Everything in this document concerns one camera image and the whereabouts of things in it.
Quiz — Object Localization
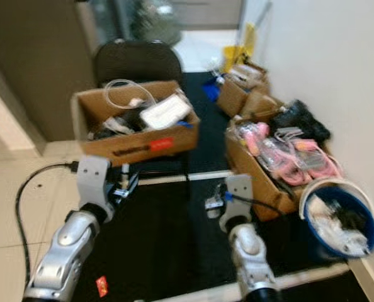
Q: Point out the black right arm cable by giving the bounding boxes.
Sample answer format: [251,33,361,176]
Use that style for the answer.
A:
[228,194,301,218]

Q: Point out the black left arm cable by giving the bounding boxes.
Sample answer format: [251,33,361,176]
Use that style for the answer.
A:
[14,162,81,287]

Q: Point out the brown door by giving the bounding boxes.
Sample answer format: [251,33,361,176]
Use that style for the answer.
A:
[0,0,98,143]

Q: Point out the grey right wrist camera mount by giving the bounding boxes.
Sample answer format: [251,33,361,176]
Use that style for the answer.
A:
[220,174,254,232]

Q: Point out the pink plastic packets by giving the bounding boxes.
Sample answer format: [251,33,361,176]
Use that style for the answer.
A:
[266,138,342,186]

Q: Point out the pink toy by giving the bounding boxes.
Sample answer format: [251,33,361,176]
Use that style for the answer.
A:
[237,121,271,155]

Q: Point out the grey plastic sack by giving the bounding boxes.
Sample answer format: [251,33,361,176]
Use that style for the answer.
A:
[135,0,183,46]

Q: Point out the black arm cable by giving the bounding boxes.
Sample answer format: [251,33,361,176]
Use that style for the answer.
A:
[228,194,301,218]
[14,162,81,287]

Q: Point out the yellow mop bucket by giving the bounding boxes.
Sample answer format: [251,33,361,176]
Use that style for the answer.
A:
[223,23,257,67]

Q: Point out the blue rubbish bin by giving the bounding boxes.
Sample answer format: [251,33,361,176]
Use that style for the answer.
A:
[298,178,374,259]

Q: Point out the cardboard box of pink packets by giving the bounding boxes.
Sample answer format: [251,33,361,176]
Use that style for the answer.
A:
[225,113,342,221]

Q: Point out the black floor mat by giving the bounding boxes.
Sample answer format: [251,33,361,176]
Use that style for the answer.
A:
[71,70,370,302]

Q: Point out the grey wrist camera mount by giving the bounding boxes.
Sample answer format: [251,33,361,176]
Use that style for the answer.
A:
[76,155,113,218]
[220,174,254,232]

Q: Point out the large cardboard box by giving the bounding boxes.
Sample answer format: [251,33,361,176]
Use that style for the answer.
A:
[71,80,201,165]

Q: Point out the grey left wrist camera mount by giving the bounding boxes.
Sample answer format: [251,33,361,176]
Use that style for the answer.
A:
[76,155,113,218]

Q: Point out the red scrap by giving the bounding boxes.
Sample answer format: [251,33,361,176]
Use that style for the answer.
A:
[95,276,110,298]

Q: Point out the white rubbish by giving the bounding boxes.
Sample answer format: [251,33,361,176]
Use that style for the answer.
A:
[307,200,373,255]

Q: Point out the blue small object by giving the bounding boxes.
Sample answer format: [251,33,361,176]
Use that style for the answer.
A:
[201,80,222,101]

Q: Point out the black bag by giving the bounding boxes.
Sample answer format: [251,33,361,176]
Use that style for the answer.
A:
[269,99,332,144]

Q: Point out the clear tubing loop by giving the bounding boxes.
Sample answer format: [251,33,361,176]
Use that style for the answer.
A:
[104,79,157,109]

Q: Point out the white flat device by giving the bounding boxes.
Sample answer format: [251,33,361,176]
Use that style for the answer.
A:
[139,94,193,130]

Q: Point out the small cardboard box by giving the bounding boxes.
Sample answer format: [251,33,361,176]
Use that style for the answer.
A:
[215,62,282,120]

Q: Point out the black office chair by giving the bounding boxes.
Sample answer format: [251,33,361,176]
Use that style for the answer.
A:
[94,40,191,183]

